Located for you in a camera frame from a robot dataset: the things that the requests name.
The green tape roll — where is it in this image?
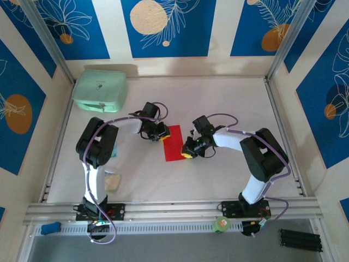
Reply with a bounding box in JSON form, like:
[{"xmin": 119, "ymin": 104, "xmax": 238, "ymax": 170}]
[{"xmin": 212, "ymin": 217, "xmax": 231, "ymax": 234}]

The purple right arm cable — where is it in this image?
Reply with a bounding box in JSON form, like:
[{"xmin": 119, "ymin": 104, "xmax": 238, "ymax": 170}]
[{"xmin": 207, "ymin": 113, "xmax": 290, "ymax": 238}]

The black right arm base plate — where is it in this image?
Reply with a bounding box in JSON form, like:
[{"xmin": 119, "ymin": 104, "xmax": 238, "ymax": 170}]
[{"xmin": 221, "ymin": 200, "xmax": 271, "ymax": 219}]

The mint green zipper pouch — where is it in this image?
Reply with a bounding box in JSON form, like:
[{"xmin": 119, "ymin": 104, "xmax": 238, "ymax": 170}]
[{"xmin": 71, "ymin": 70, "xmax": 129, "ymax": 114}]

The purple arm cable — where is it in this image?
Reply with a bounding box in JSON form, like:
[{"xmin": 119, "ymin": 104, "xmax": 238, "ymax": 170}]
[
  {"xmin": 207, "ymin": 113, "xmax": 290, "ymax": 238},
  {"xmin": 81, "ymin": 102, "xmax": 169, "ymax": 245}
]

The aluminium frame post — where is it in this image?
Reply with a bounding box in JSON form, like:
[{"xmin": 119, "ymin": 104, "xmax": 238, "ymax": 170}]
[
  {"xmin": 20, "ymin": 0, "xmax": 76, "ymax": 85},
  {"xmin": 266, "ymin": 0, "xmax": 318, "ymax": 81}
]

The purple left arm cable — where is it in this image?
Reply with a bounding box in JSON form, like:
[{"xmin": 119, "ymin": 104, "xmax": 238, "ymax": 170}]
[{"xmin": 81, "ymin": 102, "xmax": 169, "ymax": 245}]

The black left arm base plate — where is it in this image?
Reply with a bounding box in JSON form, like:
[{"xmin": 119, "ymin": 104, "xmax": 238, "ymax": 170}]
[{"xmin": 75, "ymin": 203, "xmax": 126, "ymax": 221}]

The blue bone-shaped foam piece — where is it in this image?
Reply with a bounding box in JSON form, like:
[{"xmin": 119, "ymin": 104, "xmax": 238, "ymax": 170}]
[{"xmin": 40, "ymin": 222, "xmax": 61, "ymax": 236}]

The long aluminium mounting rail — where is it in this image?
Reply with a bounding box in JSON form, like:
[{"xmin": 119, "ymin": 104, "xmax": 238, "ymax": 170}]
[{"xmin": 23, "ymin": 198, "xmax": 324, "ymax": 226}]

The grey slotted cable duct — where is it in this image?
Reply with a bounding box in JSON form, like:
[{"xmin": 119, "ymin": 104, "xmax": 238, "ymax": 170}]
[{"xmin": 34, "ymin": 220, "xmax": 243, "ymax": 236}]

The red paper sheet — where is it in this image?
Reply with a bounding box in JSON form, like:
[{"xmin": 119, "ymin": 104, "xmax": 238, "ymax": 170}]
[{"xmin": 163, "ymin": 124, "xmax": 185, "ymax": 163}]

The aluminium table side rail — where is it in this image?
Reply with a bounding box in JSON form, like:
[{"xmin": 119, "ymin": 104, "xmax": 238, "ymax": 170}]
[
  {"xmin": 264, "ymin": 78, "xmax": 306, "ymax": 198},
  {"xmin": 39, "ymin": 81, "xmax": 76, "ymax": 203}
]

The clear bag of beige snacks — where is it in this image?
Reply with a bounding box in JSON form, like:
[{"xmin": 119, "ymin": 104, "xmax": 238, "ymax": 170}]
[{"xmin": 104, "ymin": 170, "xmax": 122, "ymax": 194}]

